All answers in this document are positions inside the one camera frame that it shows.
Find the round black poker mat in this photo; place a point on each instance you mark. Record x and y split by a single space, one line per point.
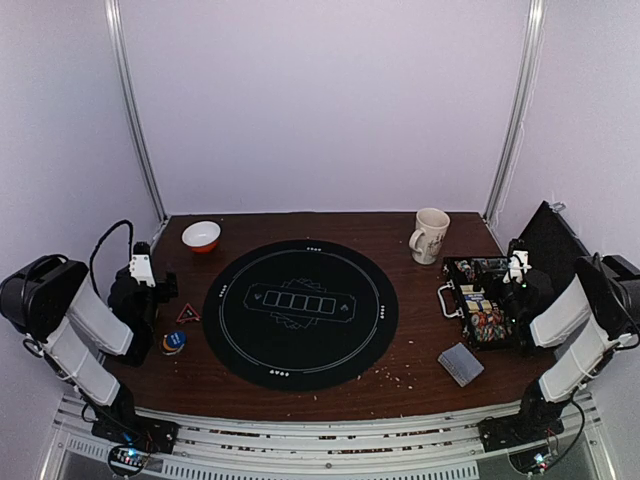
300 315

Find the black poker chip case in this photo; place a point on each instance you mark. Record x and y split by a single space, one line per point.
467 294

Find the orange white bowl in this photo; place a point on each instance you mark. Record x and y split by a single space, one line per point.
201 237

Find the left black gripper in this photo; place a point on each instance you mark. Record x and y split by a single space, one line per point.
170 283

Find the right aluminium frame post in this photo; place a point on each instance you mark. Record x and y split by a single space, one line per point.
523 91

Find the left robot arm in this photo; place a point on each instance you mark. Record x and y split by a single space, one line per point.
53 304

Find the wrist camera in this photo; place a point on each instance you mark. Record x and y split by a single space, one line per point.
140 266
518 263

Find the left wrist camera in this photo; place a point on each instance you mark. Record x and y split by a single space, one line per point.
140 266

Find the red black triangle token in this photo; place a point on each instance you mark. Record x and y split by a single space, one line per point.
188 314

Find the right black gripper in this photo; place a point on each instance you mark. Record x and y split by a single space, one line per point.
500 279

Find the grey card deck box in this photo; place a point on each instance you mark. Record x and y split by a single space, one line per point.
461 364

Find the orange big blind button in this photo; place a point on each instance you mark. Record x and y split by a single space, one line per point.
165 352

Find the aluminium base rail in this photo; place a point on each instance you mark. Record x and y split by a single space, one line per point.
438 446

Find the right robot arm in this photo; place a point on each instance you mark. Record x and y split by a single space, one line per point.
596 316

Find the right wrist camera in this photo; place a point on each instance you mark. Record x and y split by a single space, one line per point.
518 263

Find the cream ceramic mug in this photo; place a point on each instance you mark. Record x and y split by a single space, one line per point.
431 226

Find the blue small blind button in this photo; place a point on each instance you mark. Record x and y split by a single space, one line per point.
174 341

